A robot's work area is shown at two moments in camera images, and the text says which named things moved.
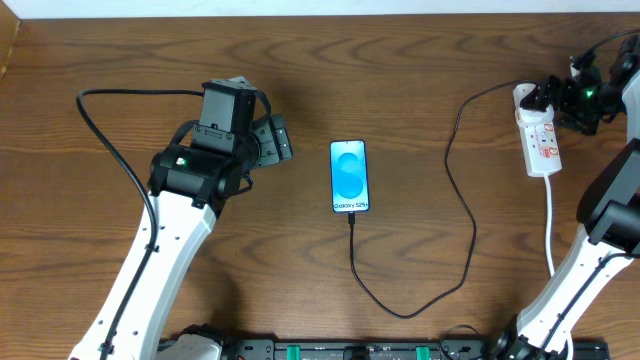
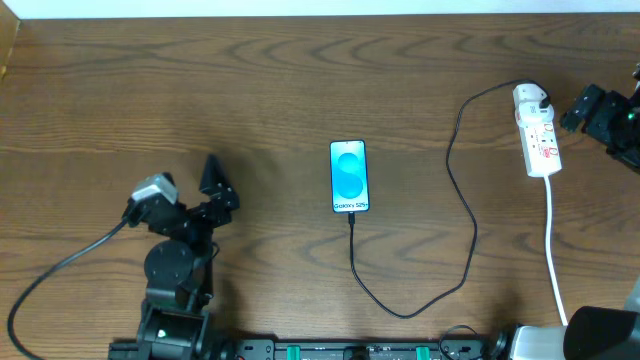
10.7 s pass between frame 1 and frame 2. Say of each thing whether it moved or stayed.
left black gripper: moved
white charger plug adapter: stayed
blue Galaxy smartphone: stayed
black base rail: stayed
